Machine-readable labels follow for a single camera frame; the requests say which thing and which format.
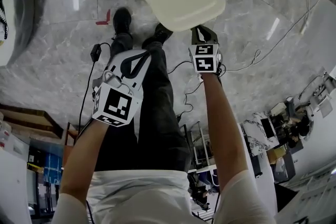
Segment person's right black shoe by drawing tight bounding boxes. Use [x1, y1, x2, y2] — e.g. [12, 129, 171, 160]
[141, 22, 174, 50]

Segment person's dark trousers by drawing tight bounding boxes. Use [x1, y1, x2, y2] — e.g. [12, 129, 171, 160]
[93, 33, 193, 174]

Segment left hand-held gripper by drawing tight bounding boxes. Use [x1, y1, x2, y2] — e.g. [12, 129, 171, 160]
[91, 49, 153, 129]

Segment white power strip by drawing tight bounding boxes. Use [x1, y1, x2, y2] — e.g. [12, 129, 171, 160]
[299, 20, 309, 36]

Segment person's left forearm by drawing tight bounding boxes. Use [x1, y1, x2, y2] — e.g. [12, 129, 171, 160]
[59, 119, 114, 201]

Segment black white patterned cloth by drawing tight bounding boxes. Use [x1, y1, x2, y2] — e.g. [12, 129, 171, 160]
[0, 0, 10, 47]

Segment black adapter cable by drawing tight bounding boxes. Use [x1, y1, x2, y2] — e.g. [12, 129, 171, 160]
[78, 42, 112, 128]

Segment marble patterned board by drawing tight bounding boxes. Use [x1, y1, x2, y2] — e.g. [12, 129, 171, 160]
[240, 112, 280, 152]

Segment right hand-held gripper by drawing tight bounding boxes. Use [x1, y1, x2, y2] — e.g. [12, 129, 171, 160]
[188, 24, 224, 74]

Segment person's left black shoe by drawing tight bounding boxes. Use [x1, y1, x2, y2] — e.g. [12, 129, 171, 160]
[112, 7, 133, 35]

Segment person's right forearm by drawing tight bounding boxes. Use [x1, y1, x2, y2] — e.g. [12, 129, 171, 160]
[200, 72, 249, 193]

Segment wooden frame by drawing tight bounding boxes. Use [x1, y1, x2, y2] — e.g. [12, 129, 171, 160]
[0, 103, 65, 140]

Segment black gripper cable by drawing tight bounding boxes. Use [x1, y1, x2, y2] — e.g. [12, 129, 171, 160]
[167, 59, 227, 120]

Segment white floor cable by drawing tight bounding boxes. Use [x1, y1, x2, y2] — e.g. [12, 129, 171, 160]
[225, 0, 324, 73]

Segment operator in white shirt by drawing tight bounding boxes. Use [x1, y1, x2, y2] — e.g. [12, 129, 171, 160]
[51, 169, 277, 224]

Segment person's black shoe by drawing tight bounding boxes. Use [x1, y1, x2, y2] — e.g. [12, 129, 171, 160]
[112, 7, 133, 35]
[141, 22, 174, 50]

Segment black power adapter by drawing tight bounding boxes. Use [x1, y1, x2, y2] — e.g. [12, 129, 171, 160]
[90, 44, 102, 62]

